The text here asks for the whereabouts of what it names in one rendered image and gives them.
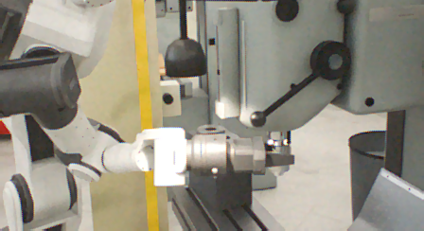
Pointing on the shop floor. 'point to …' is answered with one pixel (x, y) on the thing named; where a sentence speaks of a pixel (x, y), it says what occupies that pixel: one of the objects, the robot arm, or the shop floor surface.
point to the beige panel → (128, 115)
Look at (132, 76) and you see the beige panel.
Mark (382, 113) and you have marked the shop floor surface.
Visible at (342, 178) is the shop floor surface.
